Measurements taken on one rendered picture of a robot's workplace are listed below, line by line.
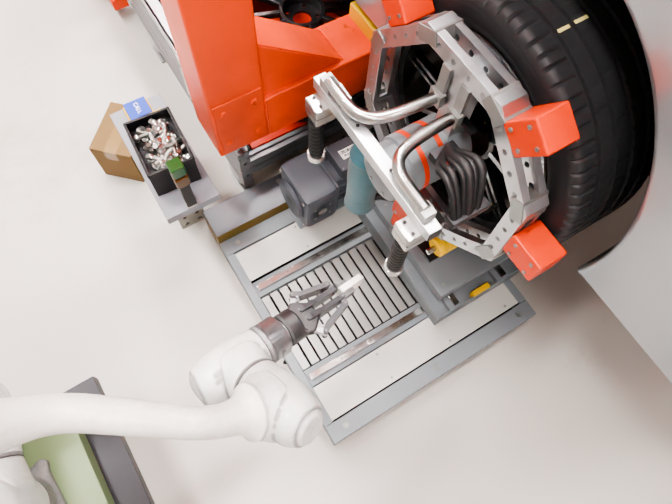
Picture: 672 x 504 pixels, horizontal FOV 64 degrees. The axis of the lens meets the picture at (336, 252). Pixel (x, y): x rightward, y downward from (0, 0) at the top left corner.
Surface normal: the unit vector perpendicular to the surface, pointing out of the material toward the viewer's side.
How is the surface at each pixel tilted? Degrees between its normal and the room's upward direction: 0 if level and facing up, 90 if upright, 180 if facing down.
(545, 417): 0
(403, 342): 0
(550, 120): 35
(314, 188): 0
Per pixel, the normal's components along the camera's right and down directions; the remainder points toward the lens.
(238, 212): 0.04, -0.39
